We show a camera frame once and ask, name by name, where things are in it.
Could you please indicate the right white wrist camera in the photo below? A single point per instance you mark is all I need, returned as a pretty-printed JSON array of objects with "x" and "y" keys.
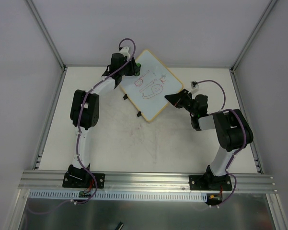
[{"x": 194, "y": 87}]

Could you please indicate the small black object at bottom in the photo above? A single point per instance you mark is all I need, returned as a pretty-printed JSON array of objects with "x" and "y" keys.
[{"x": 119, "y": 226}]

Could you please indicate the right aluminium frame post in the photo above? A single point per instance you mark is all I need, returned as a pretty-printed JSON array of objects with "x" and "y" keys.
[{"x": 262, "y": 19}]

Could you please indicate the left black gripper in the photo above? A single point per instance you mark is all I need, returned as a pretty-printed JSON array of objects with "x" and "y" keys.
[{"x": 130, "y": 68}]

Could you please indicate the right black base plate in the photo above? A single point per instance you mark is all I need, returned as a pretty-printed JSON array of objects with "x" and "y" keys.
[{"x": 201, "y": 182}]

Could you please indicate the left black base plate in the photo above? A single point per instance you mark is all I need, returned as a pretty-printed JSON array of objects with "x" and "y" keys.
[{"x": 72, "y": 181}]

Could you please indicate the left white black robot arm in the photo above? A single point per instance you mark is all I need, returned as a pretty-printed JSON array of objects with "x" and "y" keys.
[{"x": 85, "y": 111}]

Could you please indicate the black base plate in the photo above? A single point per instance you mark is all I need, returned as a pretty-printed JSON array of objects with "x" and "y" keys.
[
  {"x": 201, "y": 182},
  {"x": 72, "y": 181}
]

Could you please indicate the yellow framed whiteboard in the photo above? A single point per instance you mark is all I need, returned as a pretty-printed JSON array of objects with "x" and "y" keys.
[{"x": 148, "y": 90}]

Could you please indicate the aluminium frame post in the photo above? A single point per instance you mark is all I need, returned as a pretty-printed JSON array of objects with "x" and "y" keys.
[
  {"x": 42, "y": 27},
  {"x": 262, "y": 19}
]

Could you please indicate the aluminium mounting rail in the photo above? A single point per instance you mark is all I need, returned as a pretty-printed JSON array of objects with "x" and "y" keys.
[{"x": 147, "y": 182}]

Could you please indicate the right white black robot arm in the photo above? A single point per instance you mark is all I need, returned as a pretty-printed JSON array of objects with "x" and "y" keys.
[{"x": 233, "y": 134}]

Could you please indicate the white slotted cable duct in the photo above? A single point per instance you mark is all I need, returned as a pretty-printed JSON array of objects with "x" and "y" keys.
[{"x": 120, "y": 195}]

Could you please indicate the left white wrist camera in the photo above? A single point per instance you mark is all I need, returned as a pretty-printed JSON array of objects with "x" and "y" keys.
[{"x": 125, "y": 51}]

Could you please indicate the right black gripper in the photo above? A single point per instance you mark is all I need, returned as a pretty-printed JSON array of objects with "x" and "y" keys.
[{"x": 182, "y": 98}]

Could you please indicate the left aluminium frame post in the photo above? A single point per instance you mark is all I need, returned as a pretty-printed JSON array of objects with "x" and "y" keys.
[{"x": 42, "y": 27}]

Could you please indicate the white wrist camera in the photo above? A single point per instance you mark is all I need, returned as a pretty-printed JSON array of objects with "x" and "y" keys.
[
  {"x": 125, "y": 51},
  {"x": 194, "y": 87}
]

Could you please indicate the green whiteboard eraser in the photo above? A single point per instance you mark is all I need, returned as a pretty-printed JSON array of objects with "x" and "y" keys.
[{"x": 138, "y": 66}]

